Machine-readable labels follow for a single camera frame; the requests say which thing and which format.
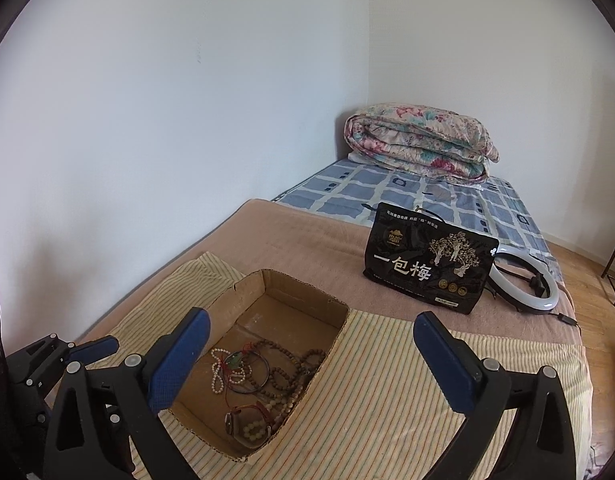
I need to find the blue checked bed sheet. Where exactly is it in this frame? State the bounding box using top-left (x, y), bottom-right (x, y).
top-left (272, 157), bottom-right (563, 286)

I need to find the black snack bag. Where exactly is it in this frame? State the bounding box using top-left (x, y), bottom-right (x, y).
top-left (362, 202), bottom-right (501, 316)

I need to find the brown strap wristwatch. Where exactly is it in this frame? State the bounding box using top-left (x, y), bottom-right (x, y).
top-left (224, 402), bottom-right (276, 441)

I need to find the cardboard box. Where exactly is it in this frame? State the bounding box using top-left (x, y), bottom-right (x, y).
top-left (168, 268), bottom-right (351, 462)

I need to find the red cord jade pendant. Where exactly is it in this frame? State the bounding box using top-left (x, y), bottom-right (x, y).
top-left (222, 342), bottom-right (258, 411)

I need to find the white large bead bracelet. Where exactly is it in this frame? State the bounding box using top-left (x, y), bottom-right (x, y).
top-left (242, 420), bottom-right (268, 445)

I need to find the blue bangle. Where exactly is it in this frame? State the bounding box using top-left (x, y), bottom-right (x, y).
top-left (228, 347), bottom-right (271, 393)

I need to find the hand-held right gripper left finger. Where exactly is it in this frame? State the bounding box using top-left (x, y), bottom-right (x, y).
top-left (44, 307), bottom-right (211, 480)

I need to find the white ring light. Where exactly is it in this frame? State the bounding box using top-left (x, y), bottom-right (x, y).
top-left (487, 250), bottom-right (559, 316)

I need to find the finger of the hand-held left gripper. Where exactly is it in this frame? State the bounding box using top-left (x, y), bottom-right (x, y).
top-left (5, 332), bottom-right (78, 391)
top-left (65, 336), bottom-right (120, 370)

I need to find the folded floral quilt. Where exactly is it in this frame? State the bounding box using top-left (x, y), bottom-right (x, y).
top-left (343, 102), bottom-right (501, 183)

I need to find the wooden bead necklace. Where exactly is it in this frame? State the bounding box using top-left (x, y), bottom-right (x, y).
top-left (245, 338), bottom-right (328, 426)

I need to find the white small bead strand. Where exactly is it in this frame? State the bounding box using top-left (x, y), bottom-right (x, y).
top-left (209, 347), bottom-right (253, 395)

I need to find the brown blanket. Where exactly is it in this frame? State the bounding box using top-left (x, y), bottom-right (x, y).
top-left (72, 199), bottom-right (585, 356)

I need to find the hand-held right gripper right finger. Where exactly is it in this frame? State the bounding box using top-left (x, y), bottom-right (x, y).
top-left (412, 311), bottom-right (581, 480)

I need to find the striped cloth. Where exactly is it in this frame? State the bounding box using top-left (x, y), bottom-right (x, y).
top-left (108, 252), bottom-right (595, 480)

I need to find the black metal clothes rack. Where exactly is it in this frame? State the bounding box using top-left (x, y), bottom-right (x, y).
top-left (601, 237), bottom-right (615, 306)

